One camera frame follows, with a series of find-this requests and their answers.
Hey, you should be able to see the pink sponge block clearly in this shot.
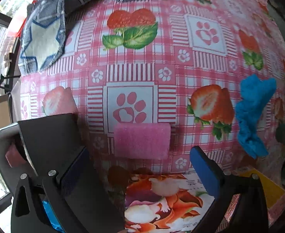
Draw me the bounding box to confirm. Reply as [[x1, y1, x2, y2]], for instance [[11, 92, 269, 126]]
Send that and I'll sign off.
[[113, 123, 171, 160]]

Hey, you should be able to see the pink yellow carton box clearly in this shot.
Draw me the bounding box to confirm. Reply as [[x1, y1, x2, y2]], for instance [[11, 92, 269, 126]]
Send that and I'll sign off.
[[231, 167, 285, 227]]

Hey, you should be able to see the light blue fluffy cloth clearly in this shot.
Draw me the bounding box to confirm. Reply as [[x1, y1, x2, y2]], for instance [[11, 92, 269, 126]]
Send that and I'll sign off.
[[42, 200, 64, 233]]

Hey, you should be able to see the orange floral tissue pack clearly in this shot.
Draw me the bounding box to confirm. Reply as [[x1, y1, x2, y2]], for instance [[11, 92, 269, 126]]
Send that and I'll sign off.
[[124, 173, 215, 232]]

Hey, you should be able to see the grey storage box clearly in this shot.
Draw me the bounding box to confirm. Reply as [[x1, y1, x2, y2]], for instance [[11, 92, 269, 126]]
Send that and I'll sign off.
[[0, 112, 124, 233]]

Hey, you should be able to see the pink strawberry tablecloth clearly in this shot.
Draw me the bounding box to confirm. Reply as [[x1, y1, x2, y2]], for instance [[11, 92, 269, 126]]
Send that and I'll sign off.
[[18, 0, 285, 226]]

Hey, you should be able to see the grey plaid shirt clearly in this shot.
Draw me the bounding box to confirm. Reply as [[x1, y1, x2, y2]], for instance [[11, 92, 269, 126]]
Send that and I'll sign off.
[[18, 0, 158, 76]]

